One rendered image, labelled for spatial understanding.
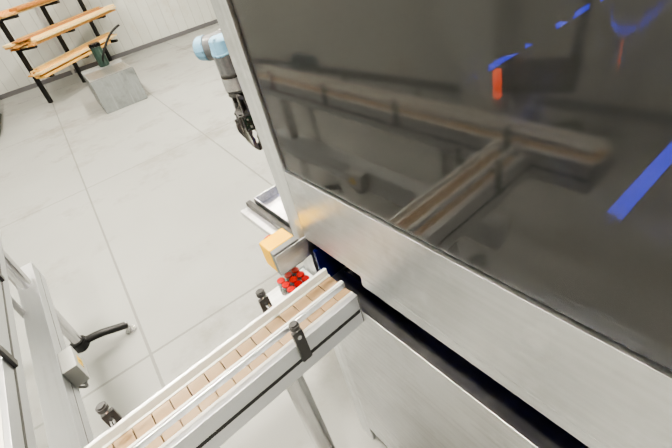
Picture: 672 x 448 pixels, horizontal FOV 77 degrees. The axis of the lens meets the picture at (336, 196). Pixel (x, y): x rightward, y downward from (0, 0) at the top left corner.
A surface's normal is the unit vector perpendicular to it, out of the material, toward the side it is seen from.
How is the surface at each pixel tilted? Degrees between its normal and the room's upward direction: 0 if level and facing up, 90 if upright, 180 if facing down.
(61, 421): 0
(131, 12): 90
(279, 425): 0
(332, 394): 0
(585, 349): 90
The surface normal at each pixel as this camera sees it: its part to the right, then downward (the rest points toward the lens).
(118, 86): 0.57, 0.37
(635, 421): -0.75, 0.50
